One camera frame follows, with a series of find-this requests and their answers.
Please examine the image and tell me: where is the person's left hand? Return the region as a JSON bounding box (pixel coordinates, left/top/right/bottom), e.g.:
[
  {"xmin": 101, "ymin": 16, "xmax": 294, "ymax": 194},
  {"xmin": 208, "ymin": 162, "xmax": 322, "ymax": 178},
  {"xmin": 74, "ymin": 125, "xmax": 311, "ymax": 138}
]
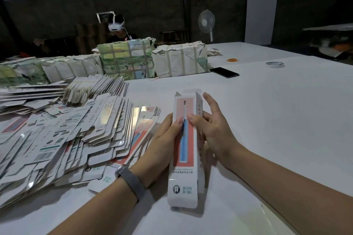
[{"xmin": 129, "ymin": 113, "xmax": 184, "ymax": 188}]

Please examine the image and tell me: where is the grey band wristwatch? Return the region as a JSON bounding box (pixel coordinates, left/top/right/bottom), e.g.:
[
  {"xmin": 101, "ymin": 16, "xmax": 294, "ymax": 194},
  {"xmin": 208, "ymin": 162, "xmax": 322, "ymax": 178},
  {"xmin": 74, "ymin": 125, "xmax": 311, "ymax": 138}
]
[{"xmin": 115, "ymin": 165, "xmax": 147, "ymax": 202}]

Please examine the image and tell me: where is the row of white wrapped bundles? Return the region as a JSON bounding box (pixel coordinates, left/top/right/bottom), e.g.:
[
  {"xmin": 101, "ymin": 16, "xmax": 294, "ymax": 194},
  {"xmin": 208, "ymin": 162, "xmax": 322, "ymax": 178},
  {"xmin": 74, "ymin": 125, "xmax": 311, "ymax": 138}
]
[{"xmin": 0, "ymin": 54, "xmax": 104, "ymax": 87}]

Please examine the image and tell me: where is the white standing fan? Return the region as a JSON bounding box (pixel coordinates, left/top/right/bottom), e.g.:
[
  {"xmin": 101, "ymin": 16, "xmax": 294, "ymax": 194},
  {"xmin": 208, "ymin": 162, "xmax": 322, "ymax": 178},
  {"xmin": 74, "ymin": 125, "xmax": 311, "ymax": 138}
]
[{"xmin": 198, "ymin": 9, "xmax": 216, "ymax": 43}]

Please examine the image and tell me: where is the person's right forearm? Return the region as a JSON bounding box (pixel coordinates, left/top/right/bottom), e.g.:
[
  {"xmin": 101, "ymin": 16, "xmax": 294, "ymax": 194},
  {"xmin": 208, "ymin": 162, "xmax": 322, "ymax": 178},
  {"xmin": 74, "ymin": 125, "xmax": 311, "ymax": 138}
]
[{"xmin": 223, "ymin": 144, "xmax": 353, "ymax": 235}]

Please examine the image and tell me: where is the pile of cartons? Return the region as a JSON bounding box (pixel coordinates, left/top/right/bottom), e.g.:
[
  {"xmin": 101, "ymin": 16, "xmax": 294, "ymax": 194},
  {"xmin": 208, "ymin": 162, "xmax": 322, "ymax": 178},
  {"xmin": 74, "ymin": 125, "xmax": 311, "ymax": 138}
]
[{"xmin": 0, "ymin": 78, "xmax": 162, "ymax": 211}]

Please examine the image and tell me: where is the person's right hand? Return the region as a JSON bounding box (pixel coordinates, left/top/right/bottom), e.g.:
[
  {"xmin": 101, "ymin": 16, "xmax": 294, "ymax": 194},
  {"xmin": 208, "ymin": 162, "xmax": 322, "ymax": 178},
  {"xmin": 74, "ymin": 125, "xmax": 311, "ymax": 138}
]
[{"xmin": 188, "ymin": 91, "xmax": 242, "ymax": 170}]

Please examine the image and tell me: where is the toothbrush carton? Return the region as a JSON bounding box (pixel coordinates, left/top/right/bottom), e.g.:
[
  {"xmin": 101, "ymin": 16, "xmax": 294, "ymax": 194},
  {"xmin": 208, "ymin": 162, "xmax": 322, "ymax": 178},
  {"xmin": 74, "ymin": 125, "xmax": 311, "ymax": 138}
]
[{"xmin": 167, "ymin": 89, "xmax": 205, "ymax": 210}]

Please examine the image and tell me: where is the white board panel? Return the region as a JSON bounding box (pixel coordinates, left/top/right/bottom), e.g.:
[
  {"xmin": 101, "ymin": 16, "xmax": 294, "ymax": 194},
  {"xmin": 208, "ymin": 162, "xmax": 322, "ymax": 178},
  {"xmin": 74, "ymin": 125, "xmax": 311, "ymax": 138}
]
[{"xmin": 244, "ymin": 0, "xmax": 280, "ymax": 46}]

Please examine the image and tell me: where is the fanned stack of white cartons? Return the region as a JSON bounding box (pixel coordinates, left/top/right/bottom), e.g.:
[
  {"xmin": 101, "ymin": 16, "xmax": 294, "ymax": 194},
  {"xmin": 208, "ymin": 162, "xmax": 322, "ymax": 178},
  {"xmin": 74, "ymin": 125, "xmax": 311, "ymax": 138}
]
[{"xmin": 62, "ymin": 74, "xmax": 129, "ymax": 106}]

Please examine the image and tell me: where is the black smartphone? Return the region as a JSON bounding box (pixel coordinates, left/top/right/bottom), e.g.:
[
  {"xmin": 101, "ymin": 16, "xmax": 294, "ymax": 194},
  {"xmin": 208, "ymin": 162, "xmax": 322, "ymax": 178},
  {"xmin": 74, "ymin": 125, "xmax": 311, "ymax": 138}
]
[{"xmin": 210, "ymin": 67, "xmax": 240, "ymax": 79}]

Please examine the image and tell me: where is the person's left forearm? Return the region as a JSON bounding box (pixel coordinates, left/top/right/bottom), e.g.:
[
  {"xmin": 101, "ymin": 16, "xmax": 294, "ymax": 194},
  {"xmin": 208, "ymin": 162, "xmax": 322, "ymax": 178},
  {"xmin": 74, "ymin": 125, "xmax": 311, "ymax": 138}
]
[{"xmin": 50, "ymin": 180, "xmax": 136, "ymax": 235}]

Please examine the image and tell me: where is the white strapped wrapped bundle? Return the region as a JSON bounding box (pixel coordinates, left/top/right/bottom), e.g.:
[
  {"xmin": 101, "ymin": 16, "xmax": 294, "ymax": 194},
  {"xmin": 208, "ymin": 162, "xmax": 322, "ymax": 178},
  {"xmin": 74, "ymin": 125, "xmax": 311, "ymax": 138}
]
[{"xmin": 151, "ymin": 41, "xmax": 209, "ymax": 78}]

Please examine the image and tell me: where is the cluttered side table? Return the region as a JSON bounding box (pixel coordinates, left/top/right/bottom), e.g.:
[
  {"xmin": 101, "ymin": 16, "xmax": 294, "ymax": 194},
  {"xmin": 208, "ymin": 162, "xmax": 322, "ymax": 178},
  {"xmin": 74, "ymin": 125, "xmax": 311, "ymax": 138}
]
[{"xmin": 303, "ymin": 23, "xmax": 353, "ymax": 59}]

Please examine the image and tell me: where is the white head-mounted camera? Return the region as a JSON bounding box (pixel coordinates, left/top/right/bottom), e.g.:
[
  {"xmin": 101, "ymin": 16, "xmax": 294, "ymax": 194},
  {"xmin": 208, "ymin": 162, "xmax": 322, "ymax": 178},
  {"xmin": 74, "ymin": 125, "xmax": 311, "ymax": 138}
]
[{"xmin": 96, "ymin": 11, "xmax": 125, "ymax": 31}]

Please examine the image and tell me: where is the dark wooden chair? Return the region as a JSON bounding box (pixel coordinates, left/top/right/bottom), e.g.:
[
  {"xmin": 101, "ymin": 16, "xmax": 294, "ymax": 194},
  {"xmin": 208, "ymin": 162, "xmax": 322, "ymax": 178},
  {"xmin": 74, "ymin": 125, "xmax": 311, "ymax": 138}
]
[{"xmin": 160, "ymin": 29, "xmax": 190, "ymax": 43}]

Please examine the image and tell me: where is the green printed wrapped bundle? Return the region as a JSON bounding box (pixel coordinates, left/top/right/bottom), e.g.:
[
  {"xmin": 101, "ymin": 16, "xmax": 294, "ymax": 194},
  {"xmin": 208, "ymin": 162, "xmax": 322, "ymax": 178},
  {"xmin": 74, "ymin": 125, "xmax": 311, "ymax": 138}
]
[{"xmin": 96, "ymin": 37, "xmax": 157, "ymax": 80}]

